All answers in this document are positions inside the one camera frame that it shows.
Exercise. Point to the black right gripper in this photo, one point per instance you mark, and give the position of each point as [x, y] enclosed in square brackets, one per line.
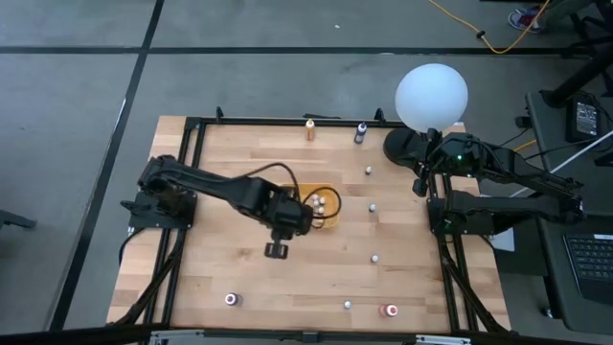
[420, 188]

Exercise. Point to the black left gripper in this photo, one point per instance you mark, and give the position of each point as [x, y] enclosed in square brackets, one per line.
[276, 250]

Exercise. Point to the large dark maroon coloring bottle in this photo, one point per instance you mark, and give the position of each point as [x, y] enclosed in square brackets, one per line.
[232, 299]

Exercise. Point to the large red food coloring bottle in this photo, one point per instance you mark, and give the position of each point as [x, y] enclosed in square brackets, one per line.
[391, 310]

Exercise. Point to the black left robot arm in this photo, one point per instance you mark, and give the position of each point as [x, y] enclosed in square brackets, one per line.
[215, 184]

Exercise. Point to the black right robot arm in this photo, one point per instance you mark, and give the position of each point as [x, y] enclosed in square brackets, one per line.
[503, 211]

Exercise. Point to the large purple food coloring bottle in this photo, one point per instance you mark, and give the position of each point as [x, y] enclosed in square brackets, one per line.
[360, 134]

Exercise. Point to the large orange food coloring bottle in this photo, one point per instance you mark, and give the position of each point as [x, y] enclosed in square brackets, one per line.
[310, 130]

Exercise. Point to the white globe table lamp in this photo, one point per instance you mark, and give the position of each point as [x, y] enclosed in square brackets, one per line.
[431, 96]

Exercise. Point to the yellow plastic tray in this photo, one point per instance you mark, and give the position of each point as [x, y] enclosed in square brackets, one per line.
[331, 203]

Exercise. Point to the black power adapter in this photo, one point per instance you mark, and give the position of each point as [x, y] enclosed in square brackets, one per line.
[521, 121]

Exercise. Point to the white paper sheet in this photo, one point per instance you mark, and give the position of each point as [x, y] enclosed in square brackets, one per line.
[502, 241]

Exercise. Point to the dark grey side table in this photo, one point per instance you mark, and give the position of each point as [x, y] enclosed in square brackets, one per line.
[551, 124]

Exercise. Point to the white rod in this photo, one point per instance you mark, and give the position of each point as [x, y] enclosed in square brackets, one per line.
[589, 146]

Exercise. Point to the person's shoe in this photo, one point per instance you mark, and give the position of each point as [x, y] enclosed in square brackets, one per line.
[524, 21]
[527, 10]

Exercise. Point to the black power brick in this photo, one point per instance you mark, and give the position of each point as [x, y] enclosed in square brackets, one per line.
[586, 117]

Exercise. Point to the black chair base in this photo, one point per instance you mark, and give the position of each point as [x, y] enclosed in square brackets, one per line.
[589, 72]

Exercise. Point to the dark grey laptop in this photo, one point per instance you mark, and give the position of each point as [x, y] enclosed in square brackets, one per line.
[591, 263]

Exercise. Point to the person's leg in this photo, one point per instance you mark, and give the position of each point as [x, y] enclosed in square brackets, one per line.
[570, 7]

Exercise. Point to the grey chair leg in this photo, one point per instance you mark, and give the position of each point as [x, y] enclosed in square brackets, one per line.
[14, 220]

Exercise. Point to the black frame clamp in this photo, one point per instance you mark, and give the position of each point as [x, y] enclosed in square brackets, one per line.
[379, 114]
[219, 114]

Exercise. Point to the black aluminium table frame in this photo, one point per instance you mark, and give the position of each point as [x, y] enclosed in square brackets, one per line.
[278, 121]

